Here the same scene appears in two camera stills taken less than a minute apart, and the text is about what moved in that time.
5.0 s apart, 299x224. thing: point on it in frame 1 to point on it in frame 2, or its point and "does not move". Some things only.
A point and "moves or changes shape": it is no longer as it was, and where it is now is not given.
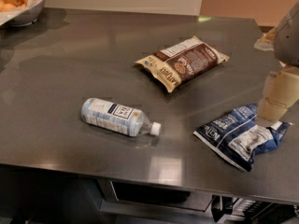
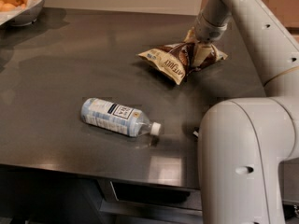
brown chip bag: [182, 63] moves or changes shape
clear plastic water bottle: [117, 119] does not move
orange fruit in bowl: [7, 7] does not move
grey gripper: [288, 39] to [210, 32]
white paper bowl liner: [8, 15] does not move
